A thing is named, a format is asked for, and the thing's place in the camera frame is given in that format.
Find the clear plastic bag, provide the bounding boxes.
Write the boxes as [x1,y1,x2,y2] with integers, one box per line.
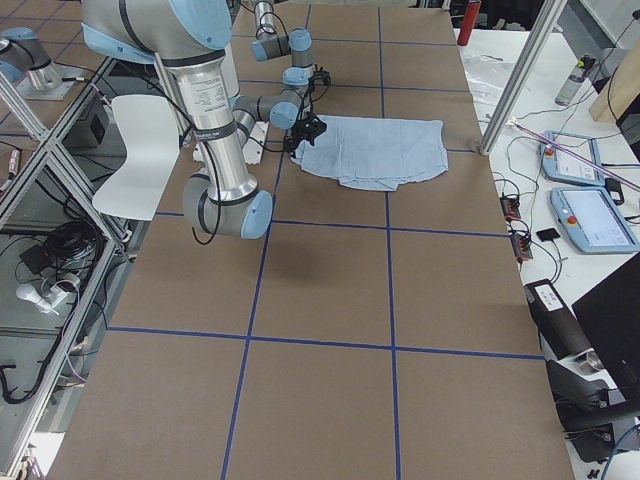
[462,52,515,130]

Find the white plastic chair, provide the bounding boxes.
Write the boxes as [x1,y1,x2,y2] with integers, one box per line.
[92,94,180,221]

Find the black power adapter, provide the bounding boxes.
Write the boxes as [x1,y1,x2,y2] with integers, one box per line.
[536,228,560,243]

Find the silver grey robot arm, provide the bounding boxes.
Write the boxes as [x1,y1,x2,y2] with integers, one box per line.
[82,1,331,239]
[251,1,332,90]

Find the black box with label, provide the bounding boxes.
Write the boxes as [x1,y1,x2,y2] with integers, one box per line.
[523,279,592,359]

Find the grey teach pendant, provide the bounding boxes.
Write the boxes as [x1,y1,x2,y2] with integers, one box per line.
[539,130,605,187]
[549,186,639,254]

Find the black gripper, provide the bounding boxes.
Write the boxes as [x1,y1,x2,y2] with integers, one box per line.
[309,69,331,90]
[283,112,327,158]

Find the light blue button-up shirt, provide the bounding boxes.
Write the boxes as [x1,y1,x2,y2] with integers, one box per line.
[292,115,449,192]

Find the dark red cylinder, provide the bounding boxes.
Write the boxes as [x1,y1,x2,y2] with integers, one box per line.
[457,0,482,46]

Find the floor cable bundle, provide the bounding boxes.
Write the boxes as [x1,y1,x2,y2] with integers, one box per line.
[14,219,109,311]

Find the black monitor stand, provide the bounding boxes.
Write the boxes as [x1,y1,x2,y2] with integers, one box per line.
[544,272,640,466]

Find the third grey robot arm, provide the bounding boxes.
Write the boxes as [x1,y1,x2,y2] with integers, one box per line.
[1,27,85,101]

